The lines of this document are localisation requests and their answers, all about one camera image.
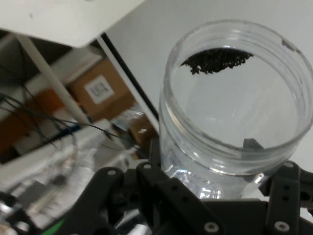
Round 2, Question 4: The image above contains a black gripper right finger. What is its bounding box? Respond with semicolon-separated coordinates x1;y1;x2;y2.
244;137;313;235

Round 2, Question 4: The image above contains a clear plastic jar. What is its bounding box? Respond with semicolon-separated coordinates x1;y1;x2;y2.
158;19;312;200

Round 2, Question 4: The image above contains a cardboard box white label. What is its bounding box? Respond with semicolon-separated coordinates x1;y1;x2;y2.
67;57;137;122

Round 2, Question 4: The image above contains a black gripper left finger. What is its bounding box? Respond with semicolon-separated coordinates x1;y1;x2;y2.
55;136;227;235

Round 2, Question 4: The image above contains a plain cardboard box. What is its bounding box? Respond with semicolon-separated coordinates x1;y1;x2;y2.
128;115;157;145

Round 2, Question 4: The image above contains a white table leg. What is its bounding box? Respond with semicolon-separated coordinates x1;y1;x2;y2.
18;35;90;123

